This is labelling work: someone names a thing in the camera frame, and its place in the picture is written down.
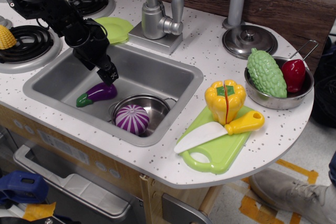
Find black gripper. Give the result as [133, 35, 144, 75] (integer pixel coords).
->
[71, 30, 119, 86]

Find purple toy eggplant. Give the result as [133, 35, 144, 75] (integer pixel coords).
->
[76, 82, 118, 108]

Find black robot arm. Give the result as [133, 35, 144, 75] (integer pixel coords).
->
[7, 0, 119, 86]

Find light green plastic plate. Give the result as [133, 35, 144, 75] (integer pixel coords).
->
[95, 17, 134, 44]

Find purple white striped toy onion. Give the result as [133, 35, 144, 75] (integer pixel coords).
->
[115, 104, 150, 136]

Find grey toy sink basin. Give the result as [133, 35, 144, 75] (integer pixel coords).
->
[23, 44, 203, 146]

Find steel pot in sink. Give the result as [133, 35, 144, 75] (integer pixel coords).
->
[110, 94, 177, 137]

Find silver toy faucet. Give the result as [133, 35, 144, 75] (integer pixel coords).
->
[128, 0, 184, 55]

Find rear black coil burner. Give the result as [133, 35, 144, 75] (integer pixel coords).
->
[71, 0, 116, 19]

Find black coil burner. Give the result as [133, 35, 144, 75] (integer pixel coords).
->
[71, 0, 116, 19]
[1, 25, 62, 74]

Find front black coil burner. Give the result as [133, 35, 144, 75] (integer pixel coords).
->
[1, 25, 62, 74]

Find yellow toy corn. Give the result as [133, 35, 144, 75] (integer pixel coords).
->
[0, 25, 17, 50]

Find grey stove knob left edge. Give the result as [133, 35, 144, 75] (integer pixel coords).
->
[0, 16, 13, 29]

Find yellow toy bell pepper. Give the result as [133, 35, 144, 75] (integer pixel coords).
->
[205, 80, 246, 125]

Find silver oven door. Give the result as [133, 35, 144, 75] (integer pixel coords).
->
[13, 145, 145, 223]

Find steel pot lid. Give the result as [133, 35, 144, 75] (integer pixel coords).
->
[222, 25, 278, 59]

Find blue clamp tool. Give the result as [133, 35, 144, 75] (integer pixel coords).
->
[1, 170, 49, 204]

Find green toy bitter gourd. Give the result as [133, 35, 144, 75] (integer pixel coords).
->
[247, 48, 287, 98]

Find grey support pole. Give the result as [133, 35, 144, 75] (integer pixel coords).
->
[223, 0, 245, 29]

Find red toy pepper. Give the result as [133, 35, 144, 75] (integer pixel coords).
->
[281, 59, 306, 93]

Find grey shoe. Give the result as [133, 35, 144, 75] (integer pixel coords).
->
[249, 168, 335, 223]

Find yellow handled toy knife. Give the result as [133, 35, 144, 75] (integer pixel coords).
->
[174, 111, 265, 154]

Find steel pan with wire handle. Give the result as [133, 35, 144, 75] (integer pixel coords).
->
[245, 40, 318, 110]

